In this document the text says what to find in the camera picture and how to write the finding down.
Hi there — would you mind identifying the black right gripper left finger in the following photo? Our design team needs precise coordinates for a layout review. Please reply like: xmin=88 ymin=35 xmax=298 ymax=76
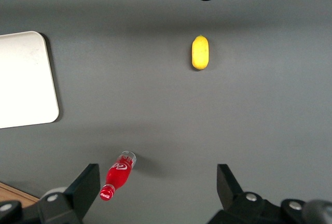
xmin=38 ymin=163 xmax=101 ymax=224

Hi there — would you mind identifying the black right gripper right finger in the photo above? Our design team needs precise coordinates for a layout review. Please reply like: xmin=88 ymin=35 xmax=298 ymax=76
xmin=207 ymin=163 xmax=283 ymax=224

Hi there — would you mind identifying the beige plastic tray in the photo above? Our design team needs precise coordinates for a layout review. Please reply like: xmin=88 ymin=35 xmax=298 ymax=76
xmin=0 ymin=31 xmax=60 ymax=130

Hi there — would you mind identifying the red cola bottle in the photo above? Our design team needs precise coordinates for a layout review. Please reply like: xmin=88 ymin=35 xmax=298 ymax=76
xmin=100 ymin=150 xmax=137 ymax=202

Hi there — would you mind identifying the grey table mat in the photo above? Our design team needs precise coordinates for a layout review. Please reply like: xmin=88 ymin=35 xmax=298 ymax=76
xmin=0 ymin=0 xmax=332 ymax=224

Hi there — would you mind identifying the yellow lemon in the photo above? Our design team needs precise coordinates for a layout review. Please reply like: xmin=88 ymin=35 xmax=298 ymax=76
xmin=191 ymin=35 xmax=210 ymax=71

